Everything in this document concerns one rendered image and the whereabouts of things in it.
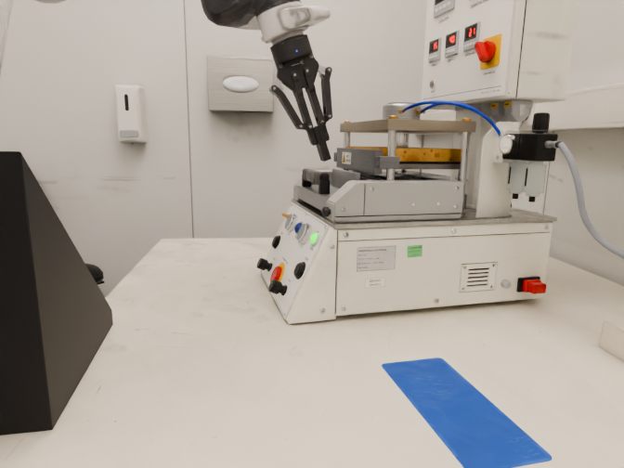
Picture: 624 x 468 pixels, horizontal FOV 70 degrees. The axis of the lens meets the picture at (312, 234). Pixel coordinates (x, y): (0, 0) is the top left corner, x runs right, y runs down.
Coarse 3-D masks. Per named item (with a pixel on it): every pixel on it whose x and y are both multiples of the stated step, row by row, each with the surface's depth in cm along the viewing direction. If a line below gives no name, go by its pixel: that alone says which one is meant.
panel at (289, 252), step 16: (320, 224) 83; (288, 240) 98; (320, 240) 80; (272, 256) 104; (288, 256) 93; (304, 256) 84; (288, 272) 89; (304, 272) 81; (288, 288) 85; (288, 304) 82
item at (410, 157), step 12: (408, 132) 94; (396, 144) 94; (408, 144) 95; (396, 156) 85; (408, 156) 85; (420, 156) 86; (432, 156) 87; (444, 156) 87; (456, 156) 88; (408, 168) 86; (420, 168) 86; (432, 168) 87; (444, 168) 88; (456, 168) 88
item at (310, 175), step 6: (306, 168) 98; (306, 174) 94; (312, 174) 90; (318, 174) 86; (324, 174) 85; (306, 180) 96; (312, 180) 90; (318, 180) 86; (324, 180) 85; (306, 186) 98; (318, 186) 86; (324, 186) 85; (318, 192) 86; (324, 192) 85
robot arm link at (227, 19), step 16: (208, 0) 82; (224, 0) 81; (240, 0) 80; (256, 0) 81; (272, 0) 80; (288, 0) 80; (208, 16) 84; (224, 16) 83; (240, 16) 83; (256, 16) 83
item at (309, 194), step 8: (336, 168) 100; (336, 176) 98; (344, 176) 92; (352, 176) 88; (336, 184) 98; (304, 192) 97; (312, 192) 91; (304, 200) 98; (312, 200) 91; (320, 200) 85; (464, 200) 90; (320, 208) 85; (464, 208) 90
